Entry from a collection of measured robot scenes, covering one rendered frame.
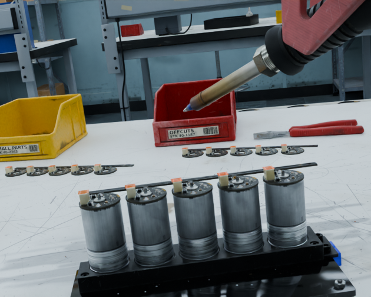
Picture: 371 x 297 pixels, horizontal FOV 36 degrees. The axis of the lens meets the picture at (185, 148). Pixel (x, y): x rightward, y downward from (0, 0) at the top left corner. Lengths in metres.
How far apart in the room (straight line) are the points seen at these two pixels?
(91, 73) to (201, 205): 4.71
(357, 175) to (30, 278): 0.30
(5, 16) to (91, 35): 2.15
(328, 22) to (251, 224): 0.15
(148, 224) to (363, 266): 0.14
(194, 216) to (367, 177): 0.23
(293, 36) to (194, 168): 0.35
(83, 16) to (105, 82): 0.59
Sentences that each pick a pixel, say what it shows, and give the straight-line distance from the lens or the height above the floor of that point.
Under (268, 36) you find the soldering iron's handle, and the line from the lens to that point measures 0.27.
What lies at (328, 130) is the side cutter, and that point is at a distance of 0.67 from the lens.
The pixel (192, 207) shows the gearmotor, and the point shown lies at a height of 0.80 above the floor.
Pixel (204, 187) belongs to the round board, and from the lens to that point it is 0.34.
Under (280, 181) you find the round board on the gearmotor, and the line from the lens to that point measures 0.34.
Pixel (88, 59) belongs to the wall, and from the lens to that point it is 5.02.
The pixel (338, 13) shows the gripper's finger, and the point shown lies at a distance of 0.24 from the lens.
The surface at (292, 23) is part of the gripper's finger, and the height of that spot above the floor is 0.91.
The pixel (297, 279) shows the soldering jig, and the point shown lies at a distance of 0.34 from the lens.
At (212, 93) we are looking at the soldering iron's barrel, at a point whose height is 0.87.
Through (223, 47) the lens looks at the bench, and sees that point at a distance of 2.73.
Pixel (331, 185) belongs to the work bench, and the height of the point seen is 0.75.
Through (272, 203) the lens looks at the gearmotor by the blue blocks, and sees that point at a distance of 0.34.
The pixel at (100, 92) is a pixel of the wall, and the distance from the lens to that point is 5.03.
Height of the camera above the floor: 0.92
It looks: 15 degrees down
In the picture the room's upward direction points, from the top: 7 degrees counter-clockwise
